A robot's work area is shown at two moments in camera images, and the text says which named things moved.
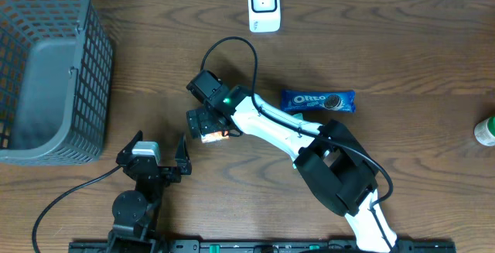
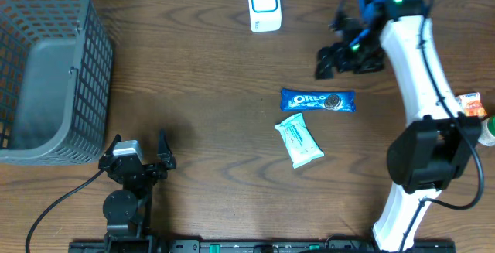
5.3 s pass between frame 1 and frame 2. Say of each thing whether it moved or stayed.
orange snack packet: moved
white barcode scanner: stayed
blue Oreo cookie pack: stayed
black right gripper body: moved
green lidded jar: stayed
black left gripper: moved
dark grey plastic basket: stayed
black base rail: stayed
